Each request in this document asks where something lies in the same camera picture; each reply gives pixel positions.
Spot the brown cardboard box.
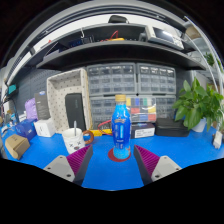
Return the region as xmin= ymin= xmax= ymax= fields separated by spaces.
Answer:
xmin=4 ymin=134 xmax=31 ymax=160

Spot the dark grey upright box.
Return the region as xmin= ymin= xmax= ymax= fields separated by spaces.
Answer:
xmin=34 ymin=90 xmax=51 ymax=121

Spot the black zip case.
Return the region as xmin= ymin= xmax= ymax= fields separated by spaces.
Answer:
xmin=155 ymin=117 xmax=190 ymax=138

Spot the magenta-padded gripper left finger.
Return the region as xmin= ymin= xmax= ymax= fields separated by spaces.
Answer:
xmin=43 ymin=143 xmax=94 ymax=186

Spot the yellow multimeter with red leads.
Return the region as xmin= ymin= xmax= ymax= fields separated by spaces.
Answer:
xmin=89 ymin=119 xmax=114 ymax=138

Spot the green potted plant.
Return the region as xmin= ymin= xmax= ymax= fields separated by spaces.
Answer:
xmin=171 ymin=77 xmax=224 ymax=133

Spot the dark overhead shelf unit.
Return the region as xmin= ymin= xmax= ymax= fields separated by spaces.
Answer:
xmin=6 ymin=14 xmax=208 ymax=81

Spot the white cardboard box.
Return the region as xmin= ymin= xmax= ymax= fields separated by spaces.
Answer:
xmin=33 ymin=117 xmax=57 ymax=138

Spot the white metal rack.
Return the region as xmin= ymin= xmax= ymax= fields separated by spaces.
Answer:
xmin=183 ymin=16 xmax=224 ymax=101

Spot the clear box of colourful parts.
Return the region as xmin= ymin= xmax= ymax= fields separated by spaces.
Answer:
xmin=125 ymin=96 xmax=158 ymax=124

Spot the blue drink bottle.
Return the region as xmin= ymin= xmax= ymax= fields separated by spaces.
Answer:
xmin=111 ymin=94 xmax=132 ymax=160

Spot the beige dotted storage tray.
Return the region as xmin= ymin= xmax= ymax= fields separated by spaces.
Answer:
xmin=46 ymin=67 xmax=93 ymax=134

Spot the flat round red coaster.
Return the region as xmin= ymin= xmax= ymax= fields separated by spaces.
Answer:
xmin=107 ymin=147 xmax=132 ymax=163

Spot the white mug with orange handle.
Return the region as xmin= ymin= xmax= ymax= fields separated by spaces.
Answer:
xmin=61 ymin=127 xmax=95 ymax=155

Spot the black rectangular speaker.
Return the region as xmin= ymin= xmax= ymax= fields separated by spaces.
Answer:
xmin=64 ymin=92 xmax=87 ymax=132

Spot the white power adapter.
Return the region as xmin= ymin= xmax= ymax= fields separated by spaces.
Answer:
xmin=212 ymin=130 xmax=224 ymax=150

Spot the purple bag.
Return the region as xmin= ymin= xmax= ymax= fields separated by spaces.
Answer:
xmin=24 ymin=97 xmax=39 ymax=121

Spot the blue box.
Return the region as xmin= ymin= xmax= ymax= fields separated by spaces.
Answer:
xmin=14 ymin=118 xmax=38 ymax=141

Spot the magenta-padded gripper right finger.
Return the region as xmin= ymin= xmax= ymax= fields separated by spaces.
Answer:
xmin=133 ymin=144 xmax=184 ymax=186

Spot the spoon in mug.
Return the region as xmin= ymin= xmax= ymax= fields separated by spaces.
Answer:
xmin=72 ymin=120 xmax=78 ymax=137

